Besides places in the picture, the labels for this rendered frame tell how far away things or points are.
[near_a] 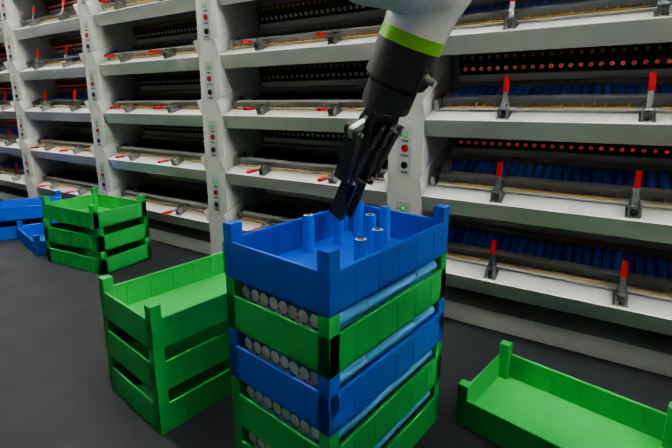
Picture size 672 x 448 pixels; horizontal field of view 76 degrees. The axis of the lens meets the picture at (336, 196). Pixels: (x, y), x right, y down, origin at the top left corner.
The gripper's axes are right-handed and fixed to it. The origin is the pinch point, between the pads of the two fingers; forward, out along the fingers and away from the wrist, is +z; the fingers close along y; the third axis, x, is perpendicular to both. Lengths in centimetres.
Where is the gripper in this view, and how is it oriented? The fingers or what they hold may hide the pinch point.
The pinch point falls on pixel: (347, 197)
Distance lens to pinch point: 72.9
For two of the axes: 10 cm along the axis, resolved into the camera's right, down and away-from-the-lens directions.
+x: -6.9, -5.3, 4.9
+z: -3.2, 8.3, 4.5
